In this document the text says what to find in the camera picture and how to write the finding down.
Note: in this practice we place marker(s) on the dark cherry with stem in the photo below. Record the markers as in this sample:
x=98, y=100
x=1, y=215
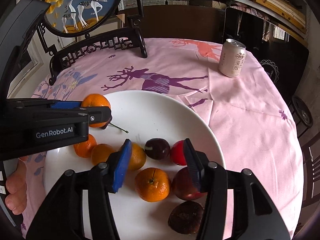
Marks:
x=110, y=124

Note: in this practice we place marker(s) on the large red plum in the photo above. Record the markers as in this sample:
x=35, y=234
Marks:
x=183, y=188

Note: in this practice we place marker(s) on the dark purple mangosteen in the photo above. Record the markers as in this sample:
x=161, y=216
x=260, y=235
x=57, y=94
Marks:
x=186, y=218

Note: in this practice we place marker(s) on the person's left hand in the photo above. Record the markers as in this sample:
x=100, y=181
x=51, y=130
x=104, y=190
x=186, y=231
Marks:
x=16, y=185

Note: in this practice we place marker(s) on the small mandarin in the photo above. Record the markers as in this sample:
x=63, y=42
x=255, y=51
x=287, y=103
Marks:
x=84, y=149

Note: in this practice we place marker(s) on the small yellow orange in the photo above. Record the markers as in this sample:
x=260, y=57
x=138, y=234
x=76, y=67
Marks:
x=138, y=158

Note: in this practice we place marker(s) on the large orange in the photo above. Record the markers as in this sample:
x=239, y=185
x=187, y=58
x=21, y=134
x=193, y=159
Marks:
x=152, y=184

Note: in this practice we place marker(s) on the large mandarin with stem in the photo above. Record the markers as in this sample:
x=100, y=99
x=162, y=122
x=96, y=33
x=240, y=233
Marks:
x=96, y=100

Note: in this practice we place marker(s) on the pink beverage can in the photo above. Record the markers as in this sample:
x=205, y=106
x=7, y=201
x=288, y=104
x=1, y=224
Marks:
x=232, y=58

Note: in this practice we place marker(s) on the white oval plate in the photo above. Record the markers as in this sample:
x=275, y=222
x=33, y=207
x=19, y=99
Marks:
x=148, y=115

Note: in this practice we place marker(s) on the pink deer print tablecloth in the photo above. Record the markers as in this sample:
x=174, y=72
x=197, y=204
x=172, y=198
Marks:
x=247, y=114

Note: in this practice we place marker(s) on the round deer painting screen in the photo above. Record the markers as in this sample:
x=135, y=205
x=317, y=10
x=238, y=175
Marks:
x=66, y=30

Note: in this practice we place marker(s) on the dark round stool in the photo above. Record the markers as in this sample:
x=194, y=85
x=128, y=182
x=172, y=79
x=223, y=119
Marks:
x=301, y=115

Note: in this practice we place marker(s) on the yellow orange round fruit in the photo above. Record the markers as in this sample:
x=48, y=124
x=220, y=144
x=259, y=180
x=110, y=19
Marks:
x=100, y=153

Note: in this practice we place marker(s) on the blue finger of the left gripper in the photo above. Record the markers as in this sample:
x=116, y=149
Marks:
x=66, y=104

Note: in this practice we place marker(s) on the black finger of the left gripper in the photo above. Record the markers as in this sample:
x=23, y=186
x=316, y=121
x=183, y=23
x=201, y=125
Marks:
x=98, y=116

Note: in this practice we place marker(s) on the small red cherry tomato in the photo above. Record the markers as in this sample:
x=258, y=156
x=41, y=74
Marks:
x=177, y=154

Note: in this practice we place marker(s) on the dark wooden chair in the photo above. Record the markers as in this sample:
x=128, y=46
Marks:
x=312, y=172

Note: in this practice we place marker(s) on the dark purple plum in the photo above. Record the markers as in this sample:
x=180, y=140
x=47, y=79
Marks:
x=157, y=148

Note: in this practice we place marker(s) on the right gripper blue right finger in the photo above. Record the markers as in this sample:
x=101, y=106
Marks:
x=193, y=163

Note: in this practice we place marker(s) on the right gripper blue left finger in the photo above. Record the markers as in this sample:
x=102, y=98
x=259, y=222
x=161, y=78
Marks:
x=121, y=163

